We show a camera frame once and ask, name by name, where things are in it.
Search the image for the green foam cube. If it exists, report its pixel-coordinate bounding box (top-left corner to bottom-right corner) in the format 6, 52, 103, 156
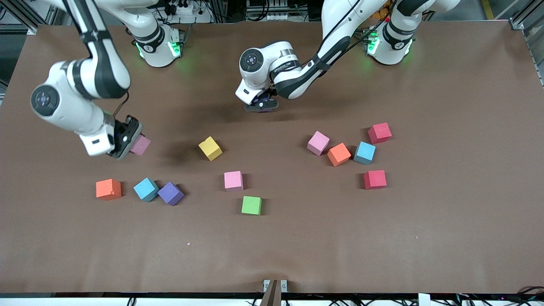
241, 195, 262, 216

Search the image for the red foam cube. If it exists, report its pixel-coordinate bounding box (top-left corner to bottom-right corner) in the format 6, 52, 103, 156
368, 122, 392, 145
363, 170, 387, 190

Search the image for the metal bracket with pole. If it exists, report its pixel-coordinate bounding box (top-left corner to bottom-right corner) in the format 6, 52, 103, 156
263, 279, 289, 306

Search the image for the orange foam cube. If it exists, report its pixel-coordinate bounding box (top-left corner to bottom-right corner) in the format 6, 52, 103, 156
327, 142, 352, 167
96, 178, 122, 201

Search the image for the pile of orange objects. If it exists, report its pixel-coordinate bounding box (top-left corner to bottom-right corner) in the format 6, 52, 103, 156
370, 4, 389, 22

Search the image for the yellow foam cube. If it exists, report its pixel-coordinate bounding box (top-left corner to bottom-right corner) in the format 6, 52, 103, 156
198, 136, 223, 162

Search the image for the light blue foam cube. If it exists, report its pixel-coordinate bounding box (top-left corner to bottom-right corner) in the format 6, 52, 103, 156
354, 141, 377, 165
133, 177, 160, 202

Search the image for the white power strip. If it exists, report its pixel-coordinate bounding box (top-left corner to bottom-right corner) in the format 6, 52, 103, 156
168, 2, 200, 17

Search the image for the brown table cover sheet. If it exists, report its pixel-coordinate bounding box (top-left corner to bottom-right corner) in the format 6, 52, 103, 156
0, 19, 544, 295

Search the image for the pink foam cube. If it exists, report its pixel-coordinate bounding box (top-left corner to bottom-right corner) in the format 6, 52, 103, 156
307, 130, 331, 156
224, 170, 244, 192
130, 134, 151, 156

